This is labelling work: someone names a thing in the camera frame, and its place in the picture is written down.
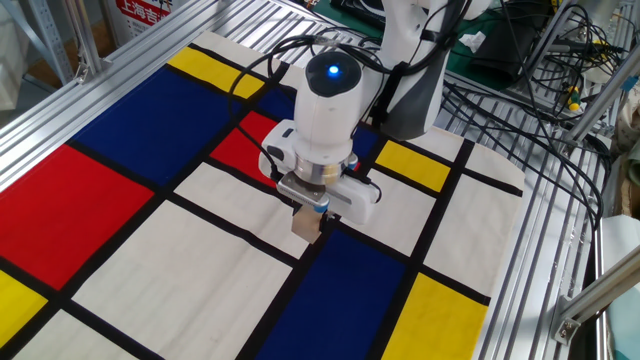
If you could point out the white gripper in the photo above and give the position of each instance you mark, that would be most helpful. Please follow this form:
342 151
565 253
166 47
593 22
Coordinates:
357 200

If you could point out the green mat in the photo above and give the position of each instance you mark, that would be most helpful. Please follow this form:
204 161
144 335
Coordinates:
465 65

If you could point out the beige cloth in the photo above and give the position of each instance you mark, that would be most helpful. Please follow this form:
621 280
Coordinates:
627 125

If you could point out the perforated grey steel upright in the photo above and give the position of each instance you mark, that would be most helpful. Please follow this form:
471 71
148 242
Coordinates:
50 40

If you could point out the crumpled white paper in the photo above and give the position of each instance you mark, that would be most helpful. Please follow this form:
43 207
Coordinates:
472 41

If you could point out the black pouch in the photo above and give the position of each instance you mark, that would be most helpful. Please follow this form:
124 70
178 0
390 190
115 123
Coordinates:
505 50

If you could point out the yellow green screwdriver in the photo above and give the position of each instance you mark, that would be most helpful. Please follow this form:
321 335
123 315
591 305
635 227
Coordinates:
573 97

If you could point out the slanted aluminium post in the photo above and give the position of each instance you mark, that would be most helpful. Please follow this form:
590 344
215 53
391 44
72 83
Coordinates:
600 105

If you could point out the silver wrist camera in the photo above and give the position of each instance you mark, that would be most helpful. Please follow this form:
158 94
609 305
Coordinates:
300 190

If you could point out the aluminium beam with corner bracket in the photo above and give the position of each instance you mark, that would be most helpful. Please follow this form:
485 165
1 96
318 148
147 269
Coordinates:
595 295

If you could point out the aluminium frame post with bracket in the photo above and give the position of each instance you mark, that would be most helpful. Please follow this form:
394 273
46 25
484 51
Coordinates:
85 35

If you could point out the Mondrian pattern cloth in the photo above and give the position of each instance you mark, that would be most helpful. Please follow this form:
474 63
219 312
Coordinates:
175 280

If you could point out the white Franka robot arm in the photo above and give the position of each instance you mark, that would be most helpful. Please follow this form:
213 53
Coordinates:
325 125

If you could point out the white sheet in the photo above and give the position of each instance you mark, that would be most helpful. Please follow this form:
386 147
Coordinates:
622 240

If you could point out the small wooden cube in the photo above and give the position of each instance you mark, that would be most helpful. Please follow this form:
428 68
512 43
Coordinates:
306 227

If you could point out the red and white sign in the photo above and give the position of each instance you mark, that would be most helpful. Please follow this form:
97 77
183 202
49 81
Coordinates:
142 10

